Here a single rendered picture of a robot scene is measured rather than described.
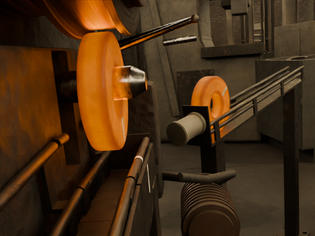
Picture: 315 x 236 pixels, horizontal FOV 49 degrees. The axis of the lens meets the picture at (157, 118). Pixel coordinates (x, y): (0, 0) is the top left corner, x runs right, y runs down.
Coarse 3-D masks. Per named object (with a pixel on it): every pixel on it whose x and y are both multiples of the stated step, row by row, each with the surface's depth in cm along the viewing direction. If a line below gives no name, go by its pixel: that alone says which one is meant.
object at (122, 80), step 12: (60, 72) 45; (72, 72) 45; (120, 72) 44; (132, 72) 44; (144, 72) 45; (60, 84) 44; (72, 84) 44; (120, 84) 43; (132, 84) 43; (144, 84) 44; (60, 96) 44; (72, 96) 44; (120, 96) 44; (132, 96) 45
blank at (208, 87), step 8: (200, 80) 89; (208, 80) 88; (216, 80) 90; (200, 88) 87; (208, 88) 87; (216, 88) 91; (224, 88) 94; (192, 96) 87; (200, 96) 86; (208, 96) 88; (216, 96) 94; (224, 96) 94; (192, 104) 87; (200, 104) 85; (208, 104) 88; (216, 104) 95; (224, 104) 94; (216, 112) 94; (224, 112) 95
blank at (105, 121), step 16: (96, 32) 43; (80, 48) 40; (96, 48) 40; (112, 48) 44; (80, 64) 39; (96, 64) 38; (112, 64) 43; (80, 80) 38; (96, 80) 38; (80, 96) 38; (96, 96) 38; (112, 96) 42; (80, 112) 39; (96, 112) 39; (112, 112) 41; (96, 128) 40; (112, 128) 41; (96, 144) 42; (112, 144) 42
